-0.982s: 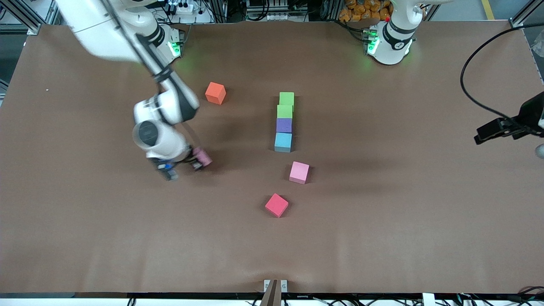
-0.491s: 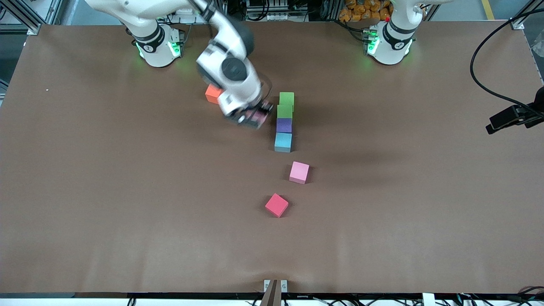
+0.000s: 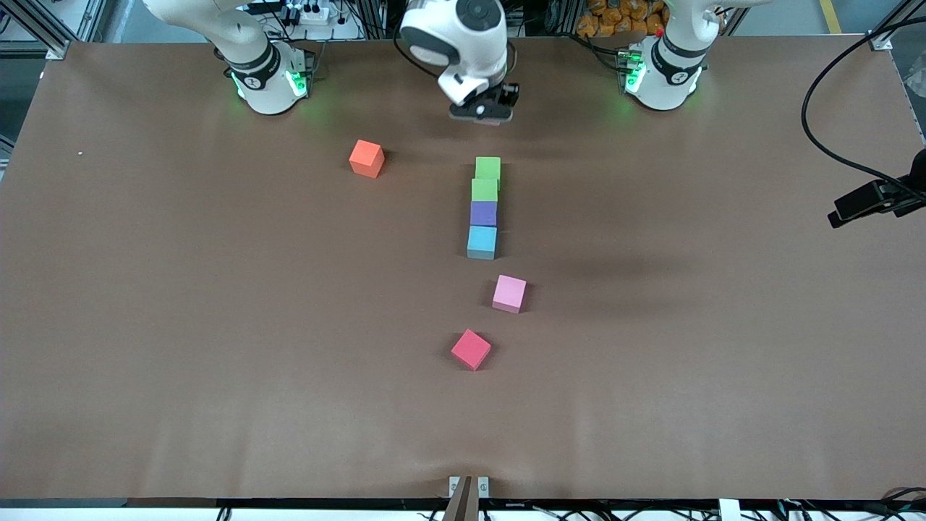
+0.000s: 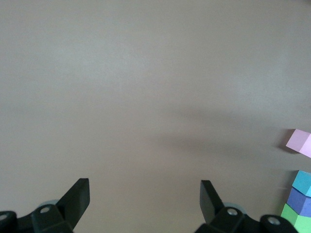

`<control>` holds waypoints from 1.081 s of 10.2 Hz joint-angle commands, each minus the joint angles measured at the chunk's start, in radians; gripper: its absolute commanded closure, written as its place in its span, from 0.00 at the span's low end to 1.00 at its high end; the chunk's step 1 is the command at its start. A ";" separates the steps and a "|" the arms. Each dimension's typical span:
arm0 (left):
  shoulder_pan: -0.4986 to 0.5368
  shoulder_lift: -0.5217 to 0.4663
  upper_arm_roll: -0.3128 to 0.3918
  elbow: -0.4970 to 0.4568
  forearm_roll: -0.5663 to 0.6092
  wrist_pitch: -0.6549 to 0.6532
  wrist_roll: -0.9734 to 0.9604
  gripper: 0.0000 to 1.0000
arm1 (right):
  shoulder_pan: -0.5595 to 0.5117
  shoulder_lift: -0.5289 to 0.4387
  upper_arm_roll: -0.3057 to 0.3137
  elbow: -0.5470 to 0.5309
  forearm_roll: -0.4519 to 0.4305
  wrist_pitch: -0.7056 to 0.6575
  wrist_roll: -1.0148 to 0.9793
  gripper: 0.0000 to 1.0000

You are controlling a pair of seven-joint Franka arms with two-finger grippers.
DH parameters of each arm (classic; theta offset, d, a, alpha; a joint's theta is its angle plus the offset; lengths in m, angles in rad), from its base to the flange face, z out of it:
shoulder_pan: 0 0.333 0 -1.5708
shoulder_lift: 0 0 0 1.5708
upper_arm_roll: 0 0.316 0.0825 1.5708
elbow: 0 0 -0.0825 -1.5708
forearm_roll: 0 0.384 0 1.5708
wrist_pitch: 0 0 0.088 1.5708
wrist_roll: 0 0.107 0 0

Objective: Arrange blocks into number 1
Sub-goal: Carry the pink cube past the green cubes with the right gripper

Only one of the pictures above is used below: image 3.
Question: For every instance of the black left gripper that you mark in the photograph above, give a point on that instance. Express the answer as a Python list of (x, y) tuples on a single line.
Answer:
[(922, 172)]

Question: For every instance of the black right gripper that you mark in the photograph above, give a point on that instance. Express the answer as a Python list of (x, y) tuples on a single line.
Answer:
[(507, 92)]

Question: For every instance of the green foam cube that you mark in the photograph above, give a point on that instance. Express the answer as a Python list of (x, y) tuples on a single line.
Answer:
[(485, 190), (488, 168)]

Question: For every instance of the purple foam cube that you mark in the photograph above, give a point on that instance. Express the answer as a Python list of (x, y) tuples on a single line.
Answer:
[(483, 213)]

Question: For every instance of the blue foam cube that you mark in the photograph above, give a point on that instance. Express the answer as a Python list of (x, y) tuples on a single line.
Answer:
[(482, 240)]

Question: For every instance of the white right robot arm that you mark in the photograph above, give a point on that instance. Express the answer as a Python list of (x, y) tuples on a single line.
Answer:
[(463, 36)]

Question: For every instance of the black silver electronics unit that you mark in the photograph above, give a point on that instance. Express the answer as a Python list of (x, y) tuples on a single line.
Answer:
[(517, 14)]

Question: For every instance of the bag of oranges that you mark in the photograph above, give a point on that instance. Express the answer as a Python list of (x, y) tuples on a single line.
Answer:
[(615, 18)]

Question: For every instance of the orange foam cube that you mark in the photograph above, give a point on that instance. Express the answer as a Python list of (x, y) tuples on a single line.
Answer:
[(365, 158)]

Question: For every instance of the light pink foam cube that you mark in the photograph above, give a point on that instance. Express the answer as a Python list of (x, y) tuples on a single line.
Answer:
[(509, 293)]

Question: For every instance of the white power strip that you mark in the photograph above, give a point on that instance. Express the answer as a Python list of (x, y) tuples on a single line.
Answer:
[(311, 11)]

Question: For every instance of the red foam cube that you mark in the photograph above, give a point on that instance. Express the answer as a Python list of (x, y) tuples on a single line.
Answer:
[(471, 349)]

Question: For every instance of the small white box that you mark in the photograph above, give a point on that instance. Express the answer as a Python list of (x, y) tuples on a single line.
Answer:
[(729, 510)]

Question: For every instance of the brown table cover sheet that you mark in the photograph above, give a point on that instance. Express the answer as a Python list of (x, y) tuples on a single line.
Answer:
[(217, 420)]

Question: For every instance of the aluminium frame profile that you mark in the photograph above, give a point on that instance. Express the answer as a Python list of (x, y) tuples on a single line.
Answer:
[(897, 25), (43, 32)]

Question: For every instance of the metal bracket with post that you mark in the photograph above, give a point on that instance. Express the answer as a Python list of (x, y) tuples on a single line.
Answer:
[(467, 496)]

